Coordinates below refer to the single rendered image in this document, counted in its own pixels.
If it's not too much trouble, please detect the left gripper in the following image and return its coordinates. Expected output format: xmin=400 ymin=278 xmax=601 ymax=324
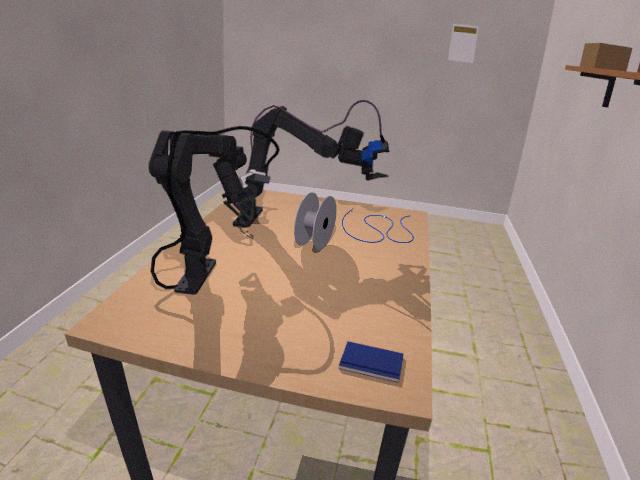
xmin=353 ymin=140 xmax=389 ymax=181

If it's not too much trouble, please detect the grey disc with black centre hole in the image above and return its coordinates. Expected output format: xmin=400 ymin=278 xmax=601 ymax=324
xmin=294 ymin=192 xmax=337 ymax=250

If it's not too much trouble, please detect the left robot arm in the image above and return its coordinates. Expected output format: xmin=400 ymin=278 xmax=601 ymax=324
xmin=233 ymin=106 xmax=364 ymax=227

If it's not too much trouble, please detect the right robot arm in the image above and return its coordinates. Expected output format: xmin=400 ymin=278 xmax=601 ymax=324
xmin=149 ymin=131 xmax=247 ymax=295

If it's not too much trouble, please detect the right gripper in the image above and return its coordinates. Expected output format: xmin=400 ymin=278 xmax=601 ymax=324
xmin=220 ymin=170 xmax=266 ymax=221

